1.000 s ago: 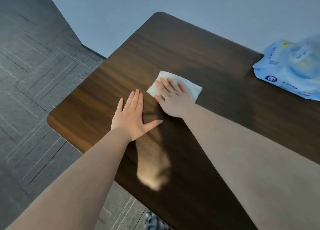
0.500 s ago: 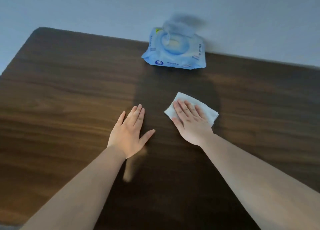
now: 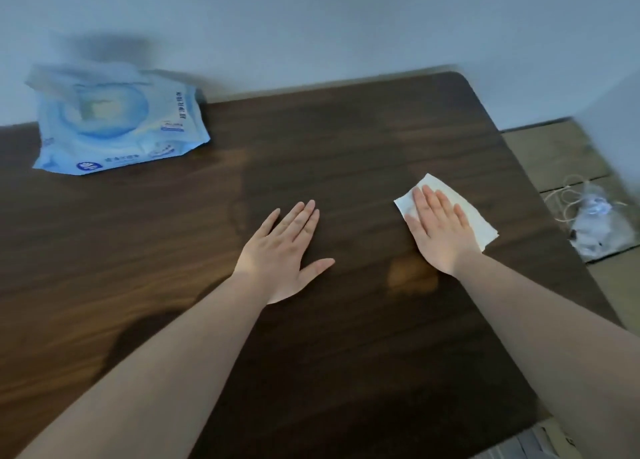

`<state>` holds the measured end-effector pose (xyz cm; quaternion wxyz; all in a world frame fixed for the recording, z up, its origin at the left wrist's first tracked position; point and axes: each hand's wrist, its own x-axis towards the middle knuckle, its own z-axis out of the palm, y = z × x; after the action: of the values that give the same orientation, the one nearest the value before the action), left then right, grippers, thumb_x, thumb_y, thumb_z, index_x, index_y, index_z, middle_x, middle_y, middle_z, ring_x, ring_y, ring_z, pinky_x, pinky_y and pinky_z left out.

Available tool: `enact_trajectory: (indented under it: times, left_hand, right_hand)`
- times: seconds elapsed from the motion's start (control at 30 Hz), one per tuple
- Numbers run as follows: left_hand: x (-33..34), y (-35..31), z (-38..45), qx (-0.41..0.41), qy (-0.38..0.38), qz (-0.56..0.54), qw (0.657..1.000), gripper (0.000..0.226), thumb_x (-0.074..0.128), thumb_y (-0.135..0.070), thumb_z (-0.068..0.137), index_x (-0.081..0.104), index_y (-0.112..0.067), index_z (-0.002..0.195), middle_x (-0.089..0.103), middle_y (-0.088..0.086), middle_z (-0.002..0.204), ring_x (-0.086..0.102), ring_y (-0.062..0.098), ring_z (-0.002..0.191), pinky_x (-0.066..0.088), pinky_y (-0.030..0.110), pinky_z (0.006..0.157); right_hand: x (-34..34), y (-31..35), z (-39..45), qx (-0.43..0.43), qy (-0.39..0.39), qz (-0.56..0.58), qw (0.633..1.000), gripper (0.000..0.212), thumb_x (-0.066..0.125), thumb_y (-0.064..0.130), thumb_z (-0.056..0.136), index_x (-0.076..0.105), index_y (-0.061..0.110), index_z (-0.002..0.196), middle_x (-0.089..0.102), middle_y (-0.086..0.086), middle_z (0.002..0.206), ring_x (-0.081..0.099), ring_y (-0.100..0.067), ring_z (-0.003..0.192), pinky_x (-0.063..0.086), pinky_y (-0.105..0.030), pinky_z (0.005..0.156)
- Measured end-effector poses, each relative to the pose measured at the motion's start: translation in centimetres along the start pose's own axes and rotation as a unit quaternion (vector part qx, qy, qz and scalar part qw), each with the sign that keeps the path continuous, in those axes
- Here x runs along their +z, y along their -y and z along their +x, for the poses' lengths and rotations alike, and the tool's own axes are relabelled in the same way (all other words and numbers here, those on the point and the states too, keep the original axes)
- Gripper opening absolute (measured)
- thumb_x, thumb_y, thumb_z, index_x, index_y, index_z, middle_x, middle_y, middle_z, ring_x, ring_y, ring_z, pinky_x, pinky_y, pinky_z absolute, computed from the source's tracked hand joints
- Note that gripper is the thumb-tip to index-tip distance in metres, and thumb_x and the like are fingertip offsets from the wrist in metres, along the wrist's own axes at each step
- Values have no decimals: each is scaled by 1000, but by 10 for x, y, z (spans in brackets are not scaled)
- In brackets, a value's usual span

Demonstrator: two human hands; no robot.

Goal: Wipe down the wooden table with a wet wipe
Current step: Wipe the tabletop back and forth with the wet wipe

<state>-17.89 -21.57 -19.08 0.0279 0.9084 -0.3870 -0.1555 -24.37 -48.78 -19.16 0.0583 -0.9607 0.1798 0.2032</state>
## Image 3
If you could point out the person's right hand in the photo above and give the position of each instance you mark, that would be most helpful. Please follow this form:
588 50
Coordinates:
442 238

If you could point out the person's left hand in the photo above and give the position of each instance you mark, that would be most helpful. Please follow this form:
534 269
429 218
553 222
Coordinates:
277 263

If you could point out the person's right little finger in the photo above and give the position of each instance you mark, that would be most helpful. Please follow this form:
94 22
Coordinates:
461 216

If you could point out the person's left thumb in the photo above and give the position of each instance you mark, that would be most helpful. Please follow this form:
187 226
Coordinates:
316 269

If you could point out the person's left little finger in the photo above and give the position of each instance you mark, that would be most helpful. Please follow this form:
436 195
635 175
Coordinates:
268 223

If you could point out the person's right middle finger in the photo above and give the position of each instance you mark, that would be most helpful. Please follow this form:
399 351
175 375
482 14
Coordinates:
432 202

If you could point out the person's left middle finger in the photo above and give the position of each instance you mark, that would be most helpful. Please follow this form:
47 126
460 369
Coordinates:
300 221

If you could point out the white wet wipe sheet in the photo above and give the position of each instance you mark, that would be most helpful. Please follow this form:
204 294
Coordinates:
477 223

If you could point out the person's right forearm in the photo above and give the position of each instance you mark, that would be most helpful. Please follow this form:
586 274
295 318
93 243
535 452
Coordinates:
560 348

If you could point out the person's left forearm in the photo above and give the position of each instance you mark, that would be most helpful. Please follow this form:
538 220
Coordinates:
165 368

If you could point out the clear plastic bag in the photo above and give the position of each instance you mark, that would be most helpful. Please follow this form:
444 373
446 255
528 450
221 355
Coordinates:
602 226

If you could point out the blue wet wipes pack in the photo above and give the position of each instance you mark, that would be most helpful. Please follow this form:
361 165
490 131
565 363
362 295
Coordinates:
117 121

